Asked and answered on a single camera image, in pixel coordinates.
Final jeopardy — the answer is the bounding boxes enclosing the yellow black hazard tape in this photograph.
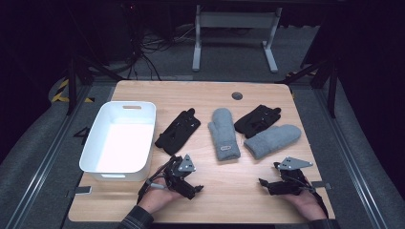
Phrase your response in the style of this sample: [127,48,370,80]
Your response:
[51,78,96,104]

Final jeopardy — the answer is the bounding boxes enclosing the grey table clamp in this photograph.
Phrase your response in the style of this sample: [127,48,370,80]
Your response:
[309,180,332,191]
[66,185,93,198]

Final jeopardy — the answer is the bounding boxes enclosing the black glove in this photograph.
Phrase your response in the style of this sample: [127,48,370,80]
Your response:
[154,107,202,156]
[233,104,283,139]

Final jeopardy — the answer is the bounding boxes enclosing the bundle of black cables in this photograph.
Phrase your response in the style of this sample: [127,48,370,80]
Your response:
[125,6,199,81]

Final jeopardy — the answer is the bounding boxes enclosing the white plastic bin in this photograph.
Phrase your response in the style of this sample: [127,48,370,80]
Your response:
[78,100,158,182]

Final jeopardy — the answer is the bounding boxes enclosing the black metal stand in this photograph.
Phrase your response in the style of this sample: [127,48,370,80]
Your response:
[65,55,126,116]
[275,55,339,119]

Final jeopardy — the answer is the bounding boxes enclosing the white metal desk frame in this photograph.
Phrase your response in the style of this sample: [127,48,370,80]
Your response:
[191,4,283,74]

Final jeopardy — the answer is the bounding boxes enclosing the person's left hand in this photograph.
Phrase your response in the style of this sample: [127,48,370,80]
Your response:
[138,165,186,215]

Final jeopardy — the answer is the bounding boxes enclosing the person's right hand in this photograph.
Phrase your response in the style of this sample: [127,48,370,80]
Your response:
[280,186,328,221]

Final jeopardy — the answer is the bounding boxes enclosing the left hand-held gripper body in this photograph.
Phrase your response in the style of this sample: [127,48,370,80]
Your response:
[162,154,197,196]

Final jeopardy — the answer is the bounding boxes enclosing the grey fleece mitten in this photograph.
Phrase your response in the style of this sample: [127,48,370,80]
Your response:
[207,107,242,162]
[243,123,303,160]

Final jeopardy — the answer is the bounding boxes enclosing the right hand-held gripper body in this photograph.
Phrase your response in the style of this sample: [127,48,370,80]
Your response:
[269,156,314,196]

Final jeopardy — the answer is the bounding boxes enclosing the left hand-held gripper cable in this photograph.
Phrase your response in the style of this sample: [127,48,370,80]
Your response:
[137,163,175,205]

